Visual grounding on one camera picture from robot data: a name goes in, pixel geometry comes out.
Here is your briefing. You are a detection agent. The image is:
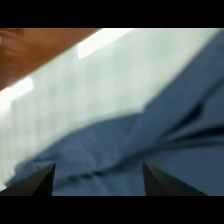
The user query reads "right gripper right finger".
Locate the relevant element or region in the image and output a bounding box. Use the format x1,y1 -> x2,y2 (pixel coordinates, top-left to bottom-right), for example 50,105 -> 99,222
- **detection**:
143,161 -> 208,197

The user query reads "blue shirt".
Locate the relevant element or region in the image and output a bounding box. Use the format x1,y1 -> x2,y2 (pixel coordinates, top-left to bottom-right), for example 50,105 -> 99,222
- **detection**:
5,32 -> 224,197

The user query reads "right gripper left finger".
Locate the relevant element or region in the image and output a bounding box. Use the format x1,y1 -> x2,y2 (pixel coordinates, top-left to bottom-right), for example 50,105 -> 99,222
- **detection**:
0,162 -> 57,197

